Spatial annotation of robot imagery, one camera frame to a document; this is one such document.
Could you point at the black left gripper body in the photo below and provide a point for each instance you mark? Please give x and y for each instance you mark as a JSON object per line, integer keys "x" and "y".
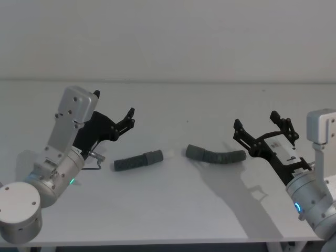
{"x": 98, "y": 128}

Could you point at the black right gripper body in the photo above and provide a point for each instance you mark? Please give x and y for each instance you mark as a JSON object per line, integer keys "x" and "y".
{"x": 278, "y": 149}

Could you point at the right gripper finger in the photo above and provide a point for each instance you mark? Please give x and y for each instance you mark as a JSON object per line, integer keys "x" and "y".
{"x": 287, "y": 127}
{"x": 245, "y": 137}

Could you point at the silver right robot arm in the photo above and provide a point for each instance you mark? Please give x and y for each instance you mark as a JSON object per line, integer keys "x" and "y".
{"x": 309, "y": 189}

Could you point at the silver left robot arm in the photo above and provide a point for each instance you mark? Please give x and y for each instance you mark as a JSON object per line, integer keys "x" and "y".
{"x": 60, "y": 136}

